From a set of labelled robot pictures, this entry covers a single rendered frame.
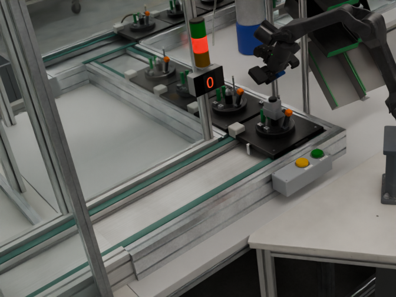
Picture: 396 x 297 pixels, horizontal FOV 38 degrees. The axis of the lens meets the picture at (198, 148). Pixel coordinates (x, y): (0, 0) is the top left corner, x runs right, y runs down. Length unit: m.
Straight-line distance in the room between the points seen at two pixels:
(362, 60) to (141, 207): 1.02
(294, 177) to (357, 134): 0.47
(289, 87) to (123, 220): 1.09
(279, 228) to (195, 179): 0.35
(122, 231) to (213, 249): 0.28
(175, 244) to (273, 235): 0.30
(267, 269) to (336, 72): 0.79
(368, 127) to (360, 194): 0.42
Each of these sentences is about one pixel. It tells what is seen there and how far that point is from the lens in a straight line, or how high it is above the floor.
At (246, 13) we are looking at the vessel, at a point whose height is 1.07.
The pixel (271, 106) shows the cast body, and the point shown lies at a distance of 2.01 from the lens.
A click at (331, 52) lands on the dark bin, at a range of 2.05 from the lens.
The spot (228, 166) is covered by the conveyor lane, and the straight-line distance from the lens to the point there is 2.00.
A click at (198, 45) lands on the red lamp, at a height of 1.34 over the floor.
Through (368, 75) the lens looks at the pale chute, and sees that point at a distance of 2.29.
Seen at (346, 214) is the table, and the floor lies 0.86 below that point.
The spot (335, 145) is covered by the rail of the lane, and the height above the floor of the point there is 0.92.
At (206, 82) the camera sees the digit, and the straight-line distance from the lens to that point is 1.92.
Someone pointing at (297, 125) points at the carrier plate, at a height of 0.97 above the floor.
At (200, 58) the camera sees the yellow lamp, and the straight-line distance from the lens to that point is 1.89.
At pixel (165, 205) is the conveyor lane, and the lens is 1.87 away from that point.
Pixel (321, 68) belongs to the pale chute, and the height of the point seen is 1.10.
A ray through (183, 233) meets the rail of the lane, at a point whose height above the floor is 0.93.
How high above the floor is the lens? 2.04
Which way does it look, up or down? 32 degrees down
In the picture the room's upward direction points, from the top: 9 degrees counter-clockwise
